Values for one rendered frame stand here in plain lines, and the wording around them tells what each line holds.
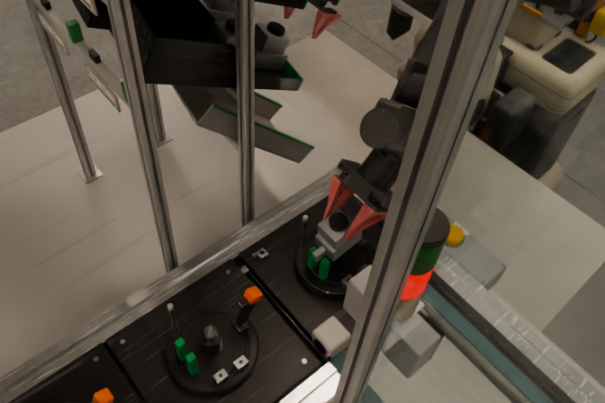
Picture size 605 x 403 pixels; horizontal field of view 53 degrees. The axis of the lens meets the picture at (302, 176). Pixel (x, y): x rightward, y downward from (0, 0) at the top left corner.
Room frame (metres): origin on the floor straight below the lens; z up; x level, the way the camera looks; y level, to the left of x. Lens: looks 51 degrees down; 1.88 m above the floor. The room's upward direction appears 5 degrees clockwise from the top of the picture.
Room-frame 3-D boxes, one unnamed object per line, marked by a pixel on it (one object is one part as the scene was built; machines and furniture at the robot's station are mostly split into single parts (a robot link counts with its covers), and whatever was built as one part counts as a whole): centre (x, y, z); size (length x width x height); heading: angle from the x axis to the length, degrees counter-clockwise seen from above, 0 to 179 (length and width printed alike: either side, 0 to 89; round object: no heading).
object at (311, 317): (0.56, -0.07, 0.96); 0.24 x 0.24 x 0.02; 44
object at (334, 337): (0.42, -0.07, 0.97); 0.05 x 0.05 x 0.04; 44
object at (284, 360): (0.38, 0.11, 1.01); 0.24 x 0.24 x 0.13; 44
